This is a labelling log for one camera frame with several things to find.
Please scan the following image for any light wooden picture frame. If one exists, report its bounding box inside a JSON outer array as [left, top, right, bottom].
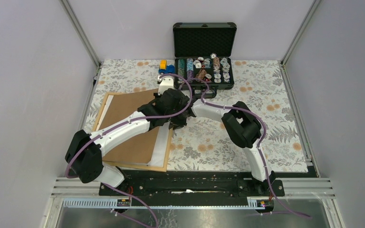
[[92, 88, 174, 173]]

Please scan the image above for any brown frame backing board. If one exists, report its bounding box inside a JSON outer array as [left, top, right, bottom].
[[94, 89, 159, 164]]

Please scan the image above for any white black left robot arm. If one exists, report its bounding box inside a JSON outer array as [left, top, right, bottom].
[[65, 88, 193, 195]]

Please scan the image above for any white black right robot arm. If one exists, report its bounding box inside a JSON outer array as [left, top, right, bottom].
[[170, 100, 277, 198]]

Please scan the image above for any blue toy block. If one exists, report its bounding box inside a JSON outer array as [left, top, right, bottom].
[[158, 65, 175, 75]]

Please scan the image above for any floral patterned table cloth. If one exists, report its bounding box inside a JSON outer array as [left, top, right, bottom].
[[84, 59, 307, 172]]

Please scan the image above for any black poker chip case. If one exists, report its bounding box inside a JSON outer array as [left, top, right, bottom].
[[173, 22, 237, 98]]

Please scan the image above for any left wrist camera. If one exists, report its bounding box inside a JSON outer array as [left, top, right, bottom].
[[157, 75, 174, 95]]

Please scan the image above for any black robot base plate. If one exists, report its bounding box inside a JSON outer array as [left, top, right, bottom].
[[67, 168, 320, 208]]

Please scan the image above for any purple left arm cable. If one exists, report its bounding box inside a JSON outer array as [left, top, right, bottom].
[[65, 73, 194, 228]]

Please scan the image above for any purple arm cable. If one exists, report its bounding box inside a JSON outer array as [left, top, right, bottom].
[[65, 73, 194, 228], [195, 78, 312, 219]]

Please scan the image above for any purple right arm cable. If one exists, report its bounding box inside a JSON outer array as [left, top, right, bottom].
[[195, 78, 312, 219]]

